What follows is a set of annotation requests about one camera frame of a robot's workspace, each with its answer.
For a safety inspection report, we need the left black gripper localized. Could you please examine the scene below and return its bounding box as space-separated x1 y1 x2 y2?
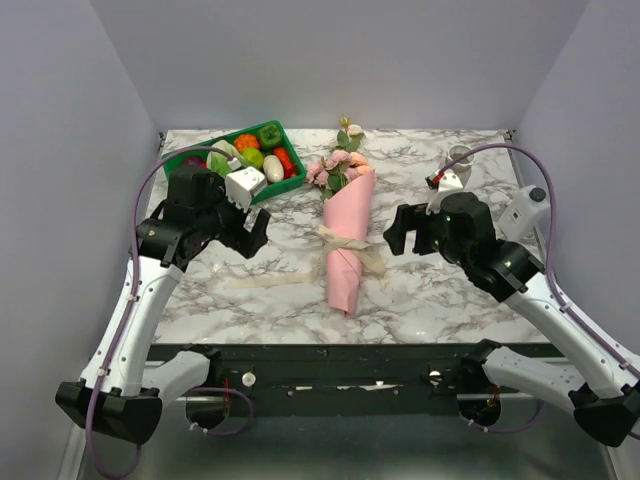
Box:
196 177 271 258

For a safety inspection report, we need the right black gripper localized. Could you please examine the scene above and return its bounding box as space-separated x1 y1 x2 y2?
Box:
383 202 471 269

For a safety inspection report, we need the pink wrapping paper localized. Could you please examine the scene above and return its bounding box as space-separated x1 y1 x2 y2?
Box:
324 172 376 317

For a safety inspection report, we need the beige ribbon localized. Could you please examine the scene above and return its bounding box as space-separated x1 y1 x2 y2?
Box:
225 225 387 290

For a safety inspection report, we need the pink flower bouquet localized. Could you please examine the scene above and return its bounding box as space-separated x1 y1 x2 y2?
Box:
306 116 374 201

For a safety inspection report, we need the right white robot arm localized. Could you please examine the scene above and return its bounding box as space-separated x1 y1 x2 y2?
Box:
383 192 639 447

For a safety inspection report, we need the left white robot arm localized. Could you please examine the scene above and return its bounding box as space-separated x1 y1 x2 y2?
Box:
55 166 270 446

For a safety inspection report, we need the white ceramic vase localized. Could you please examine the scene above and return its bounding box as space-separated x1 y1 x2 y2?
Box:
446 145 474 186

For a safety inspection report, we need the white egg-shaped vegetable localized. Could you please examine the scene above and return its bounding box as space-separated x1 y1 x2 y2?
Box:
262 155 285 183

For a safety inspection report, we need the red chili pepper toy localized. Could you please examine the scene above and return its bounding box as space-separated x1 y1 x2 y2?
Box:
273 147 296 179

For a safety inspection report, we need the lime green fruit toy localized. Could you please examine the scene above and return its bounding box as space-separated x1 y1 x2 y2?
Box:
241 147 264 170

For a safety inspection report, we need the green lettuce toy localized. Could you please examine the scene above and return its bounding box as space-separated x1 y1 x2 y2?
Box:
206 140 250 177

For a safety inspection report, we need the orange pumpkin toy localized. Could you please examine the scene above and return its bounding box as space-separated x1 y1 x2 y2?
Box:
233 134 261 153

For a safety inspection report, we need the purple onion toy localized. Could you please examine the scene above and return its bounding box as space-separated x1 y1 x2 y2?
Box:
182 155 206 168

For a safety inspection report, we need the green bell pepper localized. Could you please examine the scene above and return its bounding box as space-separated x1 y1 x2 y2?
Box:
256 123 283 150

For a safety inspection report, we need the green plastic tray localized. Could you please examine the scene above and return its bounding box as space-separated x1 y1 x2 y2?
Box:
164 120 306 203

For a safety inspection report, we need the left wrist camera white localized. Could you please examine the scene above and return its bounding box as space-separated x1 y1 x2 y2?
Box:
225 167 268 212

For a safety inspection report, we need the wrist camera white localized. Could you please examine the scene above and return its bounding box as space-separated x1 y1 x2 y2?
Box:
426 170 464 211
225 167 268 212

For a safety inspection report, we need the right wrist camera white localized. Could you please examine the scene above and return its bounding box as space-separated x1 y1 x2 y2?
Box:
426 170 464 211

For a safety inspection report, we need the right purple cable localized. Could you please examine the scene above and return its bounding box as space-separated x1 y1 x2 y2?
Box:
442 143 640 374

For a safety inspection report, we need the purple cable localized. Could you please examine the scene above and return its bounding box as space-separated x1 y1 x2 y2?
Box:
84 146 241 479
442 143 640 374

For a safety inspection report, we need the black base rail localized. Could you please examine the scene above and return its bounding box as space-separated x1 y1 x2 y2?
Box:
144 343 566 419

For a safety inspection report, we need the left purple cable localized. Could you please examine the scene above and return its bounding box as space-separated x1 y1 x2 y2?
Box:
84 146 241 479

